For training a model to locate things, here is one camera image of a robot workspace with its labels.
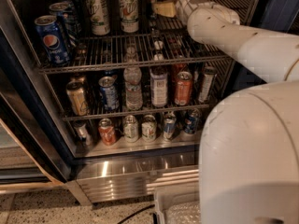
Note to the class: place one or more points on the clear water bottle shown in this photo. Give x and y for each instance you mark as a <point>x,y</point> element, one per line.
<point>132,76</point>

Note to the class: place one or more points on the white plastic bin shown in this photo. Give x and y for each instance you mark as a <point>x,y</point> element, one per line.
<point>178,204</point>

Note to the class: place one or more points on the stainless steel fridge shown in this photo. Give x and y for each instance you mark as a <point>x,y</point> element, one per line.
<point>124,170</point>

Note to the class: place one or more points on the blue can middle shelf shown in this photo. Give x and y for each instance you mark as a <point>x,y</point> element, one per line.
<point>109,93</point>

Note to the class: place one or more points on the white 7up can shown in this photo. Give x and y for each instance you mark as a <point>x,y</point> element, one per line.
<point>99,18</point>
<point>129,15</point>

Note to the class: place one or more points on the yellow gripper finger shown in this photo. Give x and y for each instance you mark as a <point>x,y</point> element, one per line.
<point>165,8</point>

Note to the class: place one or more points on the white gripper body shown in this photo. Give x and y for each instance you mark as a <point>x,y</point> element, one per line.
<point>184,6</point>

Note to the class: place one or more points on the blue silver can bottom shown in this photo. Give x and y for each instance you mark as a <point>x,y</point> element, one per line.
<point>169,125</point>

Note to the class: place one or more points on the white can bottom shelf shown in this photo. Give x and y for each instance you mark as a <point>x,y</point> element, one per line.
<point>130,129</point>

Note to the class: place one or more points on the top wire shelf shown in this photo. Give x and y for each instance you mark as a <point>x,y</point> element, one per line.
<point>162,41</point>

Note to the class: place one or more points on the orange can middle shelf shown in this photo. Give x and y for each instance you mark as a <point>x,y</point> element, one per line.
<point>183,88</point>

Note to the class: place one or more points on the blue pepsi can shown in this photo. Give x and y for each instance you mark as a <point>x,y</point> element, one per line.
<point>54,39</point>
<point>191,121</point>
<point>65,13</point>
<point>72,4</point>

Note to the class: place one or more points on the silver can bottom left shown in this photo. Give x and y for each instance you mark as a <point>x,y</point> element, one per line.
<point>81,129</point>

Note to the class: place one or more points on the front blue pepsi can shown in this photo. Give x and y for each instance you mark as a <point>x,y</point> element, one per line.
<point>54,39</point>

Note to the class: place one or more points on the blue pepsi can bottom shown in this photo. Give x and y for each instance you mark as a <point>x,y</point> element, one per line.
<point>191,121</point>

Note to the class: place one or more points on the open fridge door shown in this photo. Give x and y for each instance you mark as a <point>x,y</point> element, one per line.
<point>28,159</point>

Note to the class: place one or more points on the wire shelf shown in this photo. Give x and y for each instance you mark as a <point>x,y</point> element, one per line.
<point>221,63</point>
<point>162,41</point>

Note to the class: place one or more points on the gold can middle shelf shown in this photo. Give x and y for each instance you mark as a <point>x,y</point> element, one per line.
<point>77,96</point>

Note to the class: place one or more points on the white label bottle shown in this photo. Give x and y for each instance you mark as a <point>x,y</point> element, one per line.
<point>158,85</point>

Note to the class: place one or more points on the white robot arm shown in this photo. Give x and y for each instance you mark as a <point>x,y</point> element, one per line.
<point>249,147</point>

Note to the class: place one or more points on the right white 7up can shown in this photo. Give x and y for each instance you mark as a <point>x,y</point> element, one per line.
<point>129,15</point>

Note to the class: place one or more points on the silver slim can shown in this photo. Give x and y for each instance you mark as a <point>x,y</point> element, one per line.
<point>207,79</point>

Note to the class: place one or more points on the middle wire shelf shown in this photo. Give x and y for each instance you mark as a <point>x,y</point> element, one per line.
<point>221,63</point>

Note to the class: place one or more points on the red can bottom shelf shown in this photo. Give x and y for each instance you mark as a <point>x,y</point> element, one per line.
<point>107,132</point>

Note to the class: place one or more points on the left white 7up can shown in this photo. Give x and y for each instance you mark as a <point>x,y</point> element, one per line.
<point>99,18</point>

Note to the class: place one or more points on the white green can bottom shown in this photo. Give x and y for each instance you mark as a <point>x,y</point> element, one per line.
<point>148,127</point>

